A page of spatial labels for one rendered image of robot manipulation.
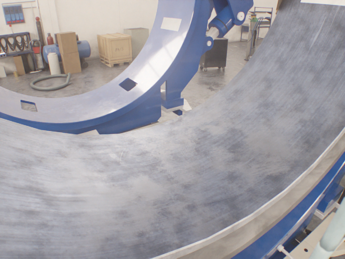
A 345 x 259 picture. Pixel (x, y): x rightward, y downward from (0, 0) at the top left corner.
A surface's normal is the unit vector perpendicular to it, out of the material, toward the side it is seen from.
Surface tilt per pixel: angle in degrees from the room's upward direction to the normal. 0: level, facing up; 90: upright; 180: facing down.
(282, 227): 18
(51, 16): 90
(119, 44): 90
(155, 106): 90
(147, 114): 90
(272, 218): 5
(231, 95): 25
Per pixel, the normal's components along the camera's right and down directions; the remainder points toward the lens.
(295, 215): -0.32, -0.70
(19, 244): 0.49, -0.86
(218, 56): 0.22, 0.47
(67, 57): 0.54, 0.41
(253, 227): -0.07, -0.85
